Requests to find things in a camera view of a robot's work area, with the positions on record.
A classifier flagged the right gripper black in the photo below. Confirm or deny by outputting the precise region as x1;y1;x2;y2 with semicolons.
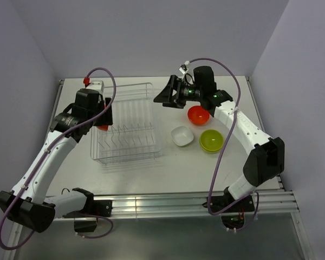
154;75;203;109

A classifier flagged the orange bowl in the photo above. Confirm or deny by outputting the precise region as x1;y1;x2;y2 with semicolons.
97;125;108;131
187;106;210;126

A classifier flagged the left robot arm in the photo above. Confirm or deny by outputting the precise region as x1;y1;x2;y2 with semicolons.
0;87;113;233

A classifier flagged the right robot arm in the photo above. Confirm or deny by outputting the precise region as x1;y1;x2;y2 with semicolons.
153;66;285;211

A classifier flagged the white square bowl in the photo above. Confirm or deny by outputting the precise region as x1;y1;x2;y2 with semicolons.
171;126;194;147

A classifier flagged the green bowl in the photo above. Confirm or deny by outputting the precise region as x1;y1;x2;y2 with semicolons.
199;129;224;153

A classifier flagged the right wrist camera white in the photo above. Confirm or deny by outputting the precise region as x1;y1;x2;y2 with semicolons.
179;61;190;76

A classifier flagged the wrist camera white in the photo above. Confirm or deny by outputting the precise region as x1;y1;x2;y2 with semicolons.
179;61;190;76
83;77;105;94

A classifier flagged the wire dish rack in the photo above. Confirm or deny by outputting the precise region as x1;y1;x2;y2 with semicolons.
90;82;161;165

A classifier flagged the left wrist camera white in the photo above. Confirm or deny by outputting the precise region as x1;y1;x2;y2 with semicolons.
83;77;105;94

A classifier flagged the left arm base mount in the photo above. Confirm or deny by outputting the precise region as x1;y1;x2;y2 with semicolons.
79;200;113;217

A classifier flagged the black box under rail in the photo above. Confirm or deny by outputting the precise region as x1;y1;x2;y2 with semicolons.
74;220;97;233

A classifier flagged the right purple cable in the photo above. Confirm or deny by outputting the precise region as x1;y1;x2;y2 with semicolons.
207;57;259;231

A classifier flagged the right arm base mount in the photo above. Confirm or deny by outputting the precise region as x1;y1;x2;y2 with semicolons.
210;195;255;213

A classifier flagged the aluminium rail front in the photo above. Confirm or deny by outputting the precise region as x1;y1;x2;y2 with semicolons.
94;190;299;219

